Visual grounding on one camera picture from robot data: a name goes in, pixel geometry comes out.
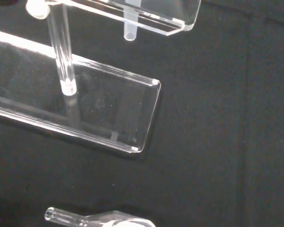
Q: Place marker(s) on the black bench cloth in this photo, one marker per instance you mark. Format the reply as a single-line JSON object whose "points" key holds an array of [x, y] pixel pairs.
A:
{"points": [[215, 118]]}

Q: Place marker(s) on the clear acrylic funnel stand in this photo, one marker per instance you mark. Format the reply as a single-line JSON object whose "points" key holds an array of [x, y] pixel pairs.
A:
{"points": [[120, 106]]}

